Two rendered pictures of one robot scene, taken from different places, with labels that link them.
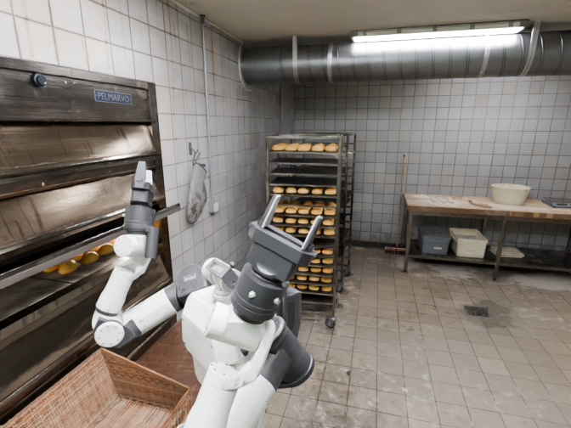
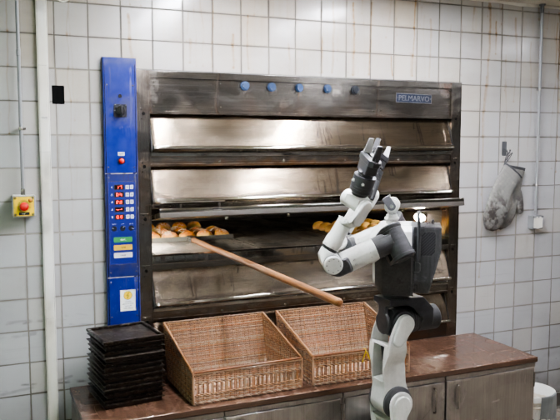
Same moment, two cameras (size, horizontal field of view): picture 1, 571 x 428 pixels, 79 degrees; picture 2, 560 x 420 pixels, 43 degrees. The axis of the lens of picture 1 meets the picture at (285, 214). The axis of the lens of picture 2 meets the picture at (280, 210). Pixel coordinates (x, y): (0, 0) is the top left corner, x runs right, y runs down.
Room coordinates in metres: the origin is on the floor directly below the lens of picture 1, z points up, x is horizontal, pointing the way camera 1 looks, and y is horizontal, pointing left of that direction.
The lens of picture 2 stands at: (-1.40, -1.92, 1.74)
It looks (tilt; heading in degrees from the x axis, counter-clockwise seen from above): 5 degrees down; 52
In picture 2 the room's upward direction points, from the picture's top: straight up
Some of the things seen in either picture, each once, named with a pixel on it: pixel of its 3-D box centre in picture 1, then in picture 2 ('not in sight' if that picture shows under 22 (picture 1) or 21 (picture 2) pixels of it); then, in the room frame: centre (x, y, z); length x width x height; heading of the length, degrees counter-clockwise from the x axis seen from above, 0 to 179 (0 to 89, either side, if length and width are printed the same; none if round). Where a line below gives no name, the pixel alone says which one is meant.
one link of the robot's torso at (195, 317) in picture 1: (243, 334); (405, 254); (0.92, 0.13, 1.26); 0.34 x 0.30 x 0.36; 41
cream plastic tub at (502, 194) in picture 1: (509, 194); not in sight; (4.30, -2.85, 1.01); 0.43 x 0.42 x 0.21; 75
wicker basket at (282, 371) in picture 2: not in sight; (231, 354); (0.51, 0.88, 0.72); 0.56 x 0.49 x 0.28; 167
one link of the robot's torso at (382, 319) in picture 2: not in sight; (408, 312); (0.96, 0.14, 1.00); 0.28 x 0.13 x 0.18; 166
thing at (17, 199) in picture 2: not in sight; (23, 205); (-0.33, 1.33, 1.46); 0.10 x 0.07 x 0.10; 165
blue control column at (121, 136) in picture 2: not in sight; (92, 253); (0.36, 2.15, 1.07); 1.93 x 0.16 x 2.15; 75
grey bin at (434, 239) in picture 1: (432, 239); not in sight; (4.43, -2.00, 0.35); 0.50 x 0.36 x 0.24; 165
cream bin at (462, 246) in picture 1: (466, 242); not in sight; (4.33, -2.41, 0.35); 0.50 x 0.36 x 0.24; 167
